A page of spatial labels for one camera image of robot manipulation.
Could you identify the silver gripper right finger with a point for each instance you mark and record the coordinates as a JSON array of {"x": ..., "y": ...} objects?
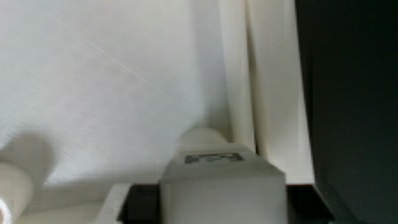
[{"x": 311, "y": 205}]

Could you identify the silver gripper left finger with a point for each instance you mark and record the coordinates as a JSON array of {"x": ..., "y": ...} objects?
[{"x": 141, "y": 206}]

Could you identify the white table leg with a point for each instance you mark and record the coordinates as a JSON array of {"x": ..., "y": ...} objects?
[{"x": 223, "y": 187}]

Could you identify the white square tabletop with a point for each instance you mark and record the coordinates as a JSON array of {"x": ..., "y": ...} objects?
[{"x": 123, "y": 70}]

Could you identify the white right obstacle wall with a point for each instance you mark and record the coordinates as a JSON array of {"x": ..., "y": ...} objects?
[{"x": 279, "y": 108}]

